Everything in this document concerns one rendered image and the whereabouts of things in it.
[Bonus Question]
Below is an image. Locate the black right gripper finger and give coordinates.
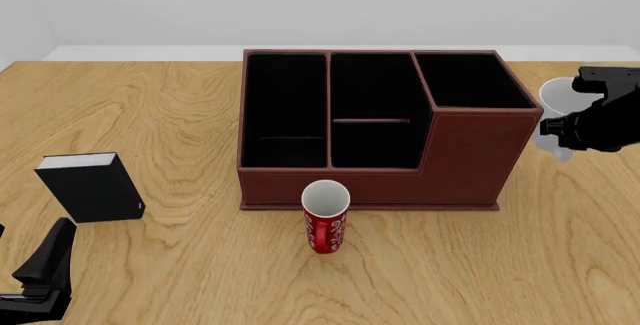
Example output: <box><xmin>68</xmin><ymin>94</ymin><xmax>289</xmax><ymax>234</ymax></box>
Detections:
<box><xmin>539</xmin><ymin>103</ymin><xmax>627</xmax><ymax>153</ymax></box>
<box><xmin>572</xmin><ymin>65</ymin><xmax>640</xmax><ymax>96</ymax></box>

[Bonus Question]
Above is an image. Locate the black book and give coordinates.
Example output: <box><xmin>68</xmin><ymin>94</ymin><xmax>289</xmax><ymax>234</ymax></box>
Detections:
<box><xmin>33</xmin><ymin>151</ymin><xmax>147</xmax><ymax>225</ymax></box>

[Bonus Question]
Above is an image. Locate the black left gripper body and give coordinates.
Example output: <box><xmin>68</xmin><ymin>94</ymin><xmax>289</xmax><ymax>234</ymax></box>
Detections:
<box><xmin>0</xmin><ymin>289</ymin><xmax>72</xmax><ymax>323</ymax></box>

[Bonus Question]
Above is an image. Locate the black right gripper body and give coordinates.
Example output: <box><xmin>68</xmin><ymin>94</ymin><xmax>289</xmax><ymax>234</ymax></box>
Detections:
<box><xmin>604</xmin><ymin>89</ymin><xmax>640</xmax><ymax>148</ymax></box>

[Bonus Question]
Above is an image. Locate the red mug with white pattern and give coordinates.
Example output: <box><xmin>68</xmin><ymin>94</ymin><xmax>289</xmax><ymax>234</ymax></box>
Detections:
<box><xmin>300</xmin><ymin>178</ymin><xmax>351</xmax><ymax>255</ymax></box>

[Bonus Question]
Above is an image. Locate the red-brown desk caddy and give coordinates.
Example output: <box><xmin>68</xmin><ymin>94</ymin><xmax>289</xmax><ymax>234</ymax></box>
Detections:
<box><xmin>236</xmin><ymin>48</ymin><xmax>545</xmax><ymax>213</ymax></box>

